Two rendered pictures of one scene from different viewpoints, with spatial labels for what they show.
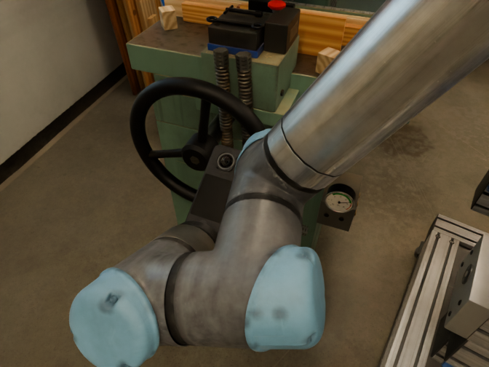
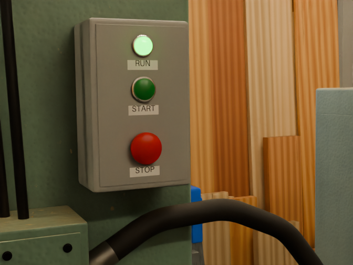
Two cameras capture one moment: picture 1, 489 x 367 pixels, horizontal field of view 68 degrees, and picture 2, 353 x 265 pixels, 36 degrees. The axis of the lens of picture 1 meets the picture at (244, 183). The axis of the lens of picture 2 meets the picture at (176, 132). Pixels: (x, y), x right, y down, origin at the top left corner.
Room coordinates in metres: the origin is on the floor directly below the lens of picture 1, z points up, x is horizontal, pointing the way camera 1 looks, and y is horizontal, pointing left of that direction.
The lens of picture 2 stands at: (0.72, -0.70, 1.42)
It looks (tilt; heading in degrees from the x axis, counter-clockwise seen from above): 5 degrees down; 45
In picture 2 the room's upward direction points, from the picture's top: 1 degrees counter-clockwise
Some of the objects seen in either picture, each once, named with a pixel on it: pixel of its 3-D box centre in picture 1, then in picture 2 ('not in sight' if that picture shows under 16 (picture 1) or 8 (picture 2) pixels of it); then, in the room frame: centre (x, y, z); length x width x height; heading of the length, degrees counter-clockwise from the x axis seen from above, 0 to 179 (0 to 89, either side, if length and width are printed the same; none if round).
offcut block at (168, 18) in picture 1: (168, 17); not in sight; (0.85, 0.17, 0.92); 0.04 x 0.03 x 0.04; 22
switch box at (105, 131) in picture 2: not in sight; (132, 104); (1.07, -0.29, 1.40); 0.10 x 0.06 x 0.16; 159
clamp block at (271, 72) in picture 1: (251, 65); not in sight; (0.63, -0.01, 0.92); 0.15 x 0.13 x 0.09; 69
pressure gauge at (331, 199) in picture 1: (339, 199); not in sight; (0.53, -0.21, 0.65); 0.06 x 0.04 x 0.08; 69
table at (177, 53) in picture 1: (265, 68); not in sight; (0.71, -0.04, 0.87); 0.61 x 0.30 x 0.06; 69
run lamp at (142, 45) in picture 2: not in sight; (143, 46); (1.06, -0.32, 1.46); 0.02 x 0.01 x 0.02; 159
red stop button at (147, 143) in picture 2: not in sight; (146, 148); (1.06, -0.32, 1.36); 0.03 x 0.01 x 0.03; 159
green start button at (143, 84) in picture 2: not in sight; (144, 89); (1.06, -0.32, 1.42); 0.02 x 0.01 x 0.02; 159
